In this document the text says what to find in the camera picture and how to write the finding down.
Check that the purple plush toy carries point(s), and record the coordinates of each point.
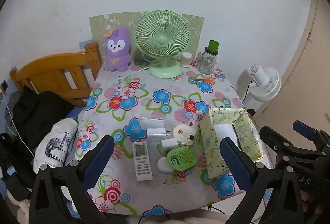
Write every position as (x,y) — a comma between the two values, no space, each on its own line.
(118,46)

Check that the beige door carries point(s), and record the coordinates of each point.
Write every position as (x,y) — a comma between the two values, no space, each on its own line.
(309,72)

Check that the yellow-green fabric storage box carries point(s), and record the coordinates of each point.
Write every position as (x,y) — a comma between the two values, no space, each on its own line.
(214,159)

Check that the orange scissors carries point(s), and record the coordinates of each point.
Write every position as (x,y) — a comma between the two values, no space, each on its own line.
(208,80)

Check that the white printed bag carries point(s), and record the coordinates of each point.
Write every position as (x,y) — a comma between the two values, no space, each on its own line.
(56,141)

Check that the round cream compact mirror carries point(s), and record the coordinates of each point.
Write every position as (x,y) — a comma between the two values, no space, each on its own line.
(184,132)

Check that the wall socket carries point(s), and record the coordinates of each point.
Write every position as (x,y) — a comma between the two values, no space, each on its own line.
(4,86)

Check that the wooden chair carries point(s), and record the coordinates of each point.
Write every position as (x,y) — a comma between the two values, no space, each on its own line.
(51,66)

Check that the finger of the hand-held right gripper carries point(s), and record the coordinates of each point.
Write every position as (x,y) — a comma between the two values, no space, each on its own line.
(304,128)
(273,137)

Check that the floral tablecloth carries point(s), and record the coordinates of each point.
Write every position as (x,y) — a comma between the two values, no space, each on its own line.
(159,110)

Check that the white charger plug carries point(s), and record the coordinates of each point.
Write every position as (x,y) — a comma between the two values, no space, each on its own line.
(156,134)
(169,143)

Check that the person's right hand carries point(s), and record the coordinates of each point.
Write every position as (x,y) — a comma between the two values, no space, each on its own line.
(306,195)

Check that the black bag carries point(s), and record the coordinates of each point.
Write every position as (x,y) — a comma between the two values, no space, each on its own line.
(15,170)

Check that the white floor fan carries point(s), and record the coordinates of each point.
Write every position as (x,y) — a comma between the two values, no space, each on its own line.
(268,85)

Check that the green panda case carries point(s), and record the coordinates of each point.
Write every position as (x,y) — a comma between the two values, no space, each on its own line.
(183,158)

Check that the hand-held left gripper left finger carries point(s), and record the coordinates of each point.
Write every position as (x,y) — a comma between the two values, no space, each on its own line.
(100,159)

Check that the green desk fan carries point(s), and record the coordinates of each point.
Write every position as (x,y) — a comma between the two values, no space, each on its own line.
(162,41)

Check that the clear floss pick box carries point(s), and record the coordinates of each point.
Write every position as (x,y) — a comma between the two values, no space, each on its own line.
(152,123)

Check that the white remote control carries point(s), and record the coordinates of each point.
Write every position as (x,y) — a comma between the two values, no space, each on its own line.
(141,164)

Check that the white round case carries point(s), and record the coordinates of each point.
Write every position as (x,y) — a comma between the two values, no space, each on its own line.
(163,164)

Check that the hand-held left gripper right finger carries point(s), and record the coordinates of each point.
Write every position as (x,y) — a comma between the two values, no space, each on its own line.
(234,162)

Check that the cotton swab container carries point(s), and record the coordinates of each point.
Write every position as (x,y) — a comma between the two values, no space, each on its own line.
(186,60)

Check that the glass jar mug green lid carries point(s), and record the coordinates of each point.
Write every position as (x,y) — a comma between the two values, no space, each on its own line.
(206,63)

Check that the green patterned board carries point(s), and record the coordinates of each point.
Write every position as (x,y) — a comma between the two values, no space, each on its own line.
(103,23)

